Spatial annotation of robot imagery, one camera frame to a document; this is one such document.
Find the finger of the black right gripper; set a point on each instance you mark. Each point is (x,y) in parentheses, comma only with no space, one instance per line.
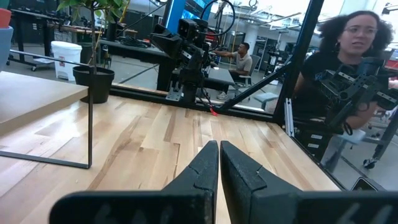
(172,46)
(159,31)

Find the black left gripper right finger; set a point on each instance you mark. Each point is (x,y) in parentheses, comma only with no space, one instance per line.
(280,205)

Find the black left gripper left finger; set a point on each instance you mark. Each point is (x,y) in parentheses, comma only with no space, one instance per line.
(140,208)

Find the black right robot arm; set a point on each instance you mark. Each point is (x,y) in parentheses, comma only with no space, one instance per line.
(189,77)

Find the blue pillar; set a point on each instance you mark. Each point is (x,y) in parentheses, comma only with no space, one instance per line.
(174,15)

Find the black background table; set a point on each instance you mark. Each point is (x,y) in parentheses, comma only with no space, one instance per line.
(140,53)
(217,76)

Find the person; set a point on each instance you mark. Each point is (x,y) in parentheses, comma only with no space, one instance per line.
(242,62)
(357,34)

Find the grey office chair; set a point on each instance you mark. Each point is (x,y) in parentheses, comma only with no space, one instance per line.
(255,62)

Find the small red tag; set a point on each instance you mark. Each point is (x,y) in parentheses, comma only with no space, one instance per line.
(213,112)

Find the black drawer unit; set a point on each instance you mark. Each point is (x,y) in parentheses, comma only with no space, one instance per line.
(311,149)

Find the green potted plant black pot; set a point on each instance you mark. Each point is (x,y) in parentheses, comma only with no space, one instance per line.
(93,84)

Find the white aluminium strip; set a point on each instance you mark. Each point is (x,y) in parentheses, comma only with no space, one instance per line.
(289,118)

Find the white trash bin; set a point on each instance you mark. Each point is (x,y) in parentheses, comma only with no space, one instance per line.
(65,59)

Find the black caster wheel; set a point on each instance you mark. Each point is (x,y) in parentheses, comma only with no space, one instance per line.
(370,163)

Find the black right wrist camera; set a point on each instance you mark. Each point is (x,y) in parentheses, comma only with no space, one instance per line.
(189,28)

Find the silver arm base bracket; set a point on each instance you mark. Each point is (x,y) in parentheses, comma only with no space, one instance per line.
(174,95)

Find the black aluminium table frame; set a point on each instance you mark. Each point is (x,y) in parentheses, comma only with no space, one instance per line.
(297,62)

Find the wooden shelf with black frame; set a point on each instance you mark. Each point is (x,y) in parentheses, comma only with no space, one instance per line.
(31,99)

